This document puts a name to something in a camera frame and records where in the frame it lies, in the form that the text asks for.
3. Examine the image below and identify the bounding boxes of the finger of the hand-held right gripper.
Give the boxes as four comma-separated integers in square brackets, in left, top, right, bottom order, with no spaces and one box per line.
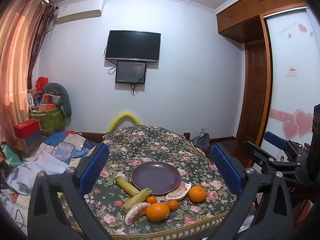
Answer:
[244,141,310,179]
[264,131,310,161]

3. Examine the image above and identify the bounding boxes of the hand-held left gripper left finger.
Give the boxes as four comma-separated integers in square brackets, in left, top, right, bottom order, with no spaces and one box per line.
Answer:
[27,142,118,240]

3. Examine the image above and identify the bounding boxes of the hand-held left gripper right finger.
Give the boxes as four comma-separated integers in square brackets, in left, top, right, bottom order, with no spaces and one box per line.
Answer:
[211,142,294,240]

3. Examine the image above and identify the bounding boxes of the large orange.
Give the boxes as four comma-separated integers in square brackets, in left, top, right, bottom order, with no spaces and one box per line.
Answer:
[188,185,207,203]
[146,202,171,222]

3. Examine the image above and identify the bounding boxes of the pomelo wedge with rind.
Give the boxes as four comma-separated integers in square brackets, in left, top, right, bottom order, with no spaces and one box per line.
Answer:
[165,182,192,202]

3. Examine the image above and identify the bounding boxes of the peeled pomelo segment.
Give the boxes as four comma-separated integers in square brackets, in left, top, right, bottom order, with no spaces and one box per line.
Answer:
[125,202,152,227]

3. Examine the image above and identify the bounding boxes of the purple ceramic plate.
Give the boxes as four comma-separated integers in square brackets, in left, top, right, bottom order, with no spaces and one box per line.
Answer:
[131,162,181,197]

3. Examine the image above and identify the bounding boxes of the dark wooden bed footboard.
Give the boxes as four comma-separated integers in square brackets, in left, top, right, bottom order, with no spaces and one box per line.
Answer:
[64,131,107,143]

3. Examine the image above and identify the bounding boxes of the grey backpack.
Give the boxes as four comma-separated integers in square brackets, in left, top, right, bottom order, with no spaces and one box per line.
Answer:
[190,133,211,156]

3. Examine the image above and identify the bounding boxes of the blue patchwork quilt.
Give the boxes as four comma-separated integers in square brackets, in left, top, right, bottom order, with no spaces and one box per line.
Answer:
[32,130,103,166]

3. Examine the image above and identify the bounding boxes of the wooden door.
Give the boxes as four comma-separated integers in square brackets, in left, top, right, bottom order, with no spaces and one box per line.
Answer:
[236,39,273,146]

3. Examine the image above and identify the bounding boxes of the white cloth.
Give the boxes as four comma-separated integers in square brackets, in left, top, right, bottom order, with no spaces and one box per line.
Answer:
[7,154,69,189]

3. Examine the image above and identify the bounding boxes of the yellow foam tube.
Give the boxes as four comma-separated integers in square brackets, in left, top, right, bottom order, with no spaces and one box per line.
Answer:
[106,112,143,133]

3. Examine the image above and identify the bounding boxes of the green patterned bag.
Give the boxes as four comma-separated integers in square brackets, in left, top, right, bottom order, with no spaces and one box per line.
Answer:
[29,105,66,135]

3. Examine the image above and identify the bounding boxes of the floral blanket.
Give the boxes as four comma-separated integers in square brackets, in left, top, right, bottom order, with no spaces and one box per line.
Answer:
[60,124,253,238]

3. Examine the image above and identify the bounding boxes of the dark blue box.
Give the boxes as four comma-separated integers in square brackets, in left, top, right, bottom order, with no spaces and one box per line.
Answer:
[15,131,43,151]

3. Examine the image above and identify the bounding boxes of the orange box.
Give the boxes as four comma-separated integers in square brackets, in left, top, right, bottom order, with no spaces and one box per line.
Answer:
[37,103,59,112]

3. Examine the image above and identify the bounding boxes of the red box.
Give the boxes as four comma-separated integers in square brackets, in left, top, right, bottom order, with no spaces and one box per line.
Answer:
[13,119,41,139]

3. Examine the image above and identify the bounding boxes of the grey plush pillow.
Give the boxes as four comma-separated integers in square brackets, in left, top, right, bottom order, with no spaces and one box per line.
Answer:
[42,82,73,118]

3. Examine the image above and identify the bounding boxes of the white heart-print wardrobe door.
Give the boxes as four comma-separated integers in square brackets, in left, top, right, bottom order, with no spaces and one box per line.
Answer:
[260,5,320,153]

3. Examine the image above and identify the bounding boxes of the red plastic bag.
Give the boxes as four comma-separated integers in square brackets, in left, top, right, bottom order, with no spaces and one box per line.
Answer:
[35,76,49,91]

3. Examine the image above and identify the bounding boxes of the small black monitor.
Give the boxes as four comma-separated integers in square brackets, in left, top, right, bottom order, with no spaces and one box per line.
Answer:
[115,61,147,84]

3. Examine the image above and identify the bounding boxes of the wooden upper cabinet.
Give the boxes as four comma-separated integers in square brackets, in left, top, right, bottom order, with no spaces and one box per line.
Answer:
[216,0,308,44]

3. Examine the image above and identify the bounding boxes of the pink curtain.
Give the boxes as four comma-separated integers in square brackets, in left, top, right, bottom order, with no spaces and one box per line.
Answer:
[0,0,59,147]

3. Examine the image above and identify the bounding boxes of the white air conditioner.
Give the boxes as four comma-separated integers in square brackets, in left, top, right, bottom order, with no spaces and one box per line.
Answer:
[55,0,106,26]

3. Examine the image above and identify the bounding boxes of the black wall television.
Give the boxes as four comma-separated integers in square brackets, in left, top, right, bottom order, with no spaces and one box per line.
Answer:
[105,30,161,63]

